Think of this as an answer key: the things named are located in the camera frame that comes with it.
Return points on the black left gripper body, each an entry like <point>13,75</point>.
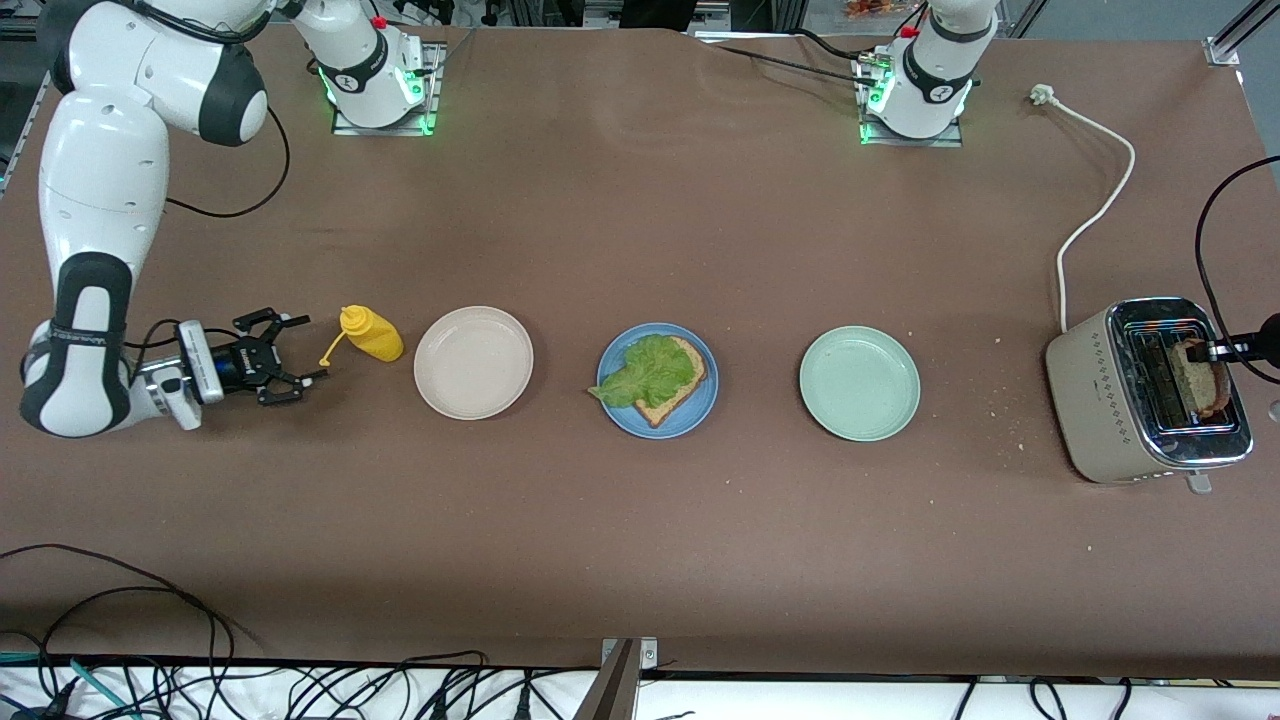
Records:
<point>1270,334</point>

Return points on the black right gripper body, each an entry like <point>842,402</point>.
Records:
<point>237,363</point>

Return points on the brown bread slice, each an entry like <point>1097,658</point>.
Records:
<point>1195,385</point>
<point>668,405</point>

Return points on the yellow mustard squeeze bottle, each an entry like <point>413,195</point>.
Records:
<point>375,337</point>

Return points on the green lettuce leaf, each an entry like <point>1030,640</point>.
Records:
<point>650,370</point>

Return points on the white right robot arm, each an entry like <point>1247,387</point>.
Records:
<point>100,180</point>

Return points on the beige round plate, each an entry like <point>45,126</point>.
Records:
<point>473,362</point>

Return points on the green round plate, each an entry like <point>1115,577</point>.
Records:
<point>860,383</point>

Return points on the blue round plate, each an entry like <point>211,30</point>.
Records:
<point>690,412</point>

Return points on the silver beige toaster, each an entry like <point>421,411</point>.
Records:
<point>1085,400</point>

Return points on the brown table cover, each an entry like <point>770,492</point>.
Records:
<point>640,250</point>

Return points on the orange object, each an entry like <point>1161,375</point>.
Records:
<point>875,8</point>

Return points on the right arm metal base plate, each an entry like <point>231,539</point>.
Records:
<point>433,90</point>

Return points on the aluminium frame profile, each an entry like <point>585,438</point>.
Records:
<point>1225,45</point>

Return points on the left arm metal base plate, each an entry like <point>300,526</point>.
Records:
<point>915,143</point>

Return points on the grey metal bracket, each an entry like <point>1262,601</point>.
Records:
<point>620,680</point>

